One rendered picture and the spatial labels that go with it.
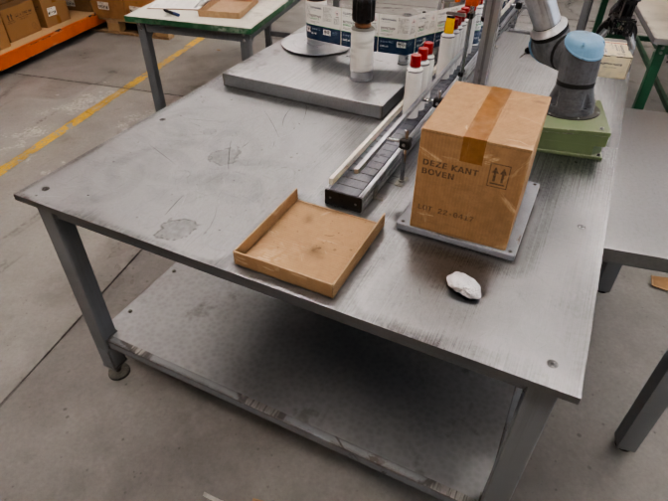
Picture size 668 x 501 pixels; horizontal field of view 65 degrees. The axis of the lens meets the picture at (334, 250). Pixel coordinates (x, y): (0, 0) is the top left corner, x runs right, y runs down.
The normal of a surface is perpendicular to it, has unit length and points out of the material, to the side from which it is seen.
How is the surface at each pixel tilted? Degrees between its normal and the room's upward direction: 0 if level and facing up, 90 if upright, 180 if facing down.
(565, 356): 0
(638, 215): 0
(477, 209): 90
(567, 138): 90
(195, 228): 0
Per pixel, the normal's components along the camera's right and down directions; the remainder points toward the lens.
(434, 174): -0.42, 0.58
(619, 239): 0.00, -0.77
